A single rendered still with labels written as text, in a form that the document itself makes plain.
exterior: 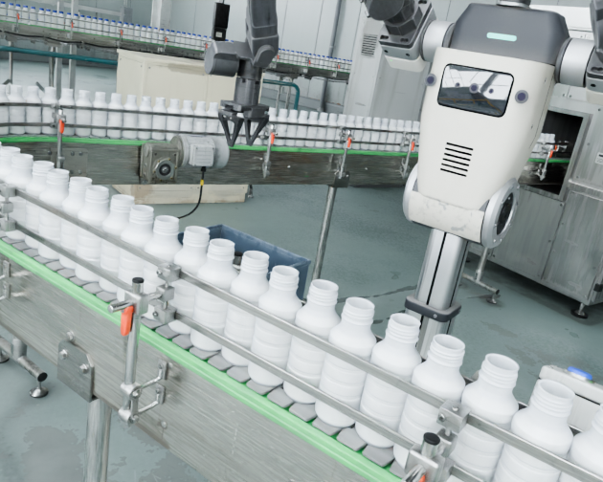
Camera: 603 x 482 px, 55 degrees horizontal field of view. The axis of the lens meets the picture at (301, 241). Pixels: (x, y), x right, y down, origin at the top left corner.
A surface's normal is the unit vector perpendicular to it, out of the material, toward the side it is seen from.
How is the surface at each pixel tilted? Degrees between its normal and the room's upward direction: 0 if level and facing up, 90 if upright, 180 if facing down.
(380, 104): 90
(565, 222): 90
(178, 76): 90
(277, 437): 90
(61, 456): 0
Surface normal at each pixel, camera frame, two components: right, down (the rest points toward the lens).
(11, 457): 0.16, -0.94
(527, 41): -0.58, 0.16
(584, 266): -0.78, -0.01
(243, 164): 0.57, 0.35
